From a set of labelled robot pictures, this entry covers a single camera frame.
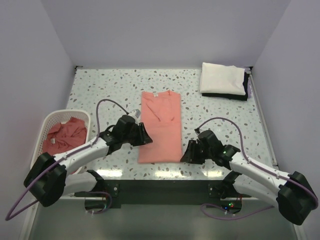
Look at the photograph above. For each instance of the salmon pink t-shirt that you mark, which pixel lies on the salmon pink t-shirt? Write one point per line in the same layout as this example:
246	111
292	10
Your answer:
161	116

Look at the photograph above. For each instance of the folded black t-shirt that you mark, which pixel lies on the folded black t-shirt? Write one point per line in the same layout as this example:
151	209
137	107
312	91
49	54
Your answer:
236	97

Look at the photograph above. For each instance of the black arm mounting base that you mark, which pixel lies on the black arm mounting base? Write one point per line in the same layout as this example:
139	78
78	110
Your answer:
158	192

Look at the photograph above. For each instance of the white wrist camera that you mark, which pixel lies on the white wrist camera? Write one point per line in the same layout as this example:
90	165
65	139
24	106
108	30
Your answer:
197	130
135	114

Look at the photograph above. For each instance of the folded white t-shirt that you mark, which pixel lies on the folded white t-shirt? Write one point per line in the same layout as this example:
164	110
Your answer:
221	79

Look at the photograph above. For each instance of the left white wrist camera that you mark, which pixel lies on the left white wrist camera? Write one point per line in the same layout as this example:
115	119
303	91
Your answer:
135	114

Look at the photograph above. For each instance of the white plastic laundry basket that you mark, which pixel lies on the white plastic laundry basket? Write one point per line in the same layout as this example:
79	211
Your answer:
55	117

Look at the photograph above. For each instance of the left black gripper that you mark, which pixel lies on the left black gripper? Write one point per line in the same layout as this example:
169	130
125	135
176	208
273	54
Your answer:
143	138

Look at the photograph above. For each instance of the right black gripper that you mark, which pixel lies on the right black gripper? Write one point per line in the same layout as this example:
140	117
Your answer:
189	156

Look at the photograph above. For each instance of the dark pink crumpled t-shirt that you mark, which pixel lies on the dark pink crumpled t-shirt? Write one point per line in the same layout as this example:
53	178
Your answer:
63	137

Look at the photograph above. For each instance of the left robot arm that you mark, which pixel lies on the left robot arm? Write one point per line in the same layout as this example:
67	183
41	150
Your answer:
46	180

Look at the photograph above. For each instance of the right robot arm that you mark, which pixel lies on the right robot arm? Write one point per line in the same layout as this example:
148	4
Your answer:
291	194

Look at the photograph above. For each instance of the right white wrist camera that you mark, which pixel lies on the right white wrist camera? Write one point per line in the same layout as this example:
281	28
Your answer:
197	130

